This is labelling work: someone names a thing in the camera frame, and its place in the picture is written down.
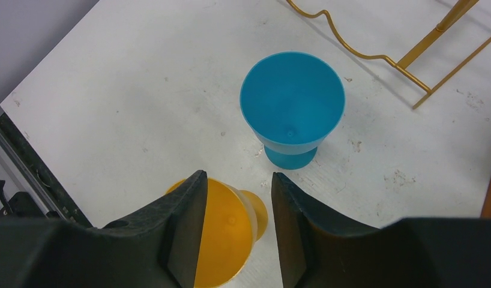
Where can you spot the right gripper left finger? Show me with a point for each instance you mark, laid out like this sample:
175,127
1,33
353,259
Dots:
155,246

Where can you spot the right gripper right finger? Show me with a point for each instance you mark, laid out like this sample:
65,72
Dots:
320,247

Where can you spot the orange plastic goblet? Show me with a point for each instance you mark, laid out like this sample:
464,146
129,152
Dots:
234,221

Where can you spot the blue plastic goblet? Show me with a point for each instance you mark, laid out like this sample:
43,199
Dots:
292,101

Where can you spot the gold rectangular wire glass rack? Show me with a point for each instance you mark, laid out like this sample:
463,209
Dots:
457,11

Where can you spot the aluminium rail frame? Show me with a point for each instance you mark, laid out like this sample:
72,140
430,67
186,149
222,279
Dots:
38,176

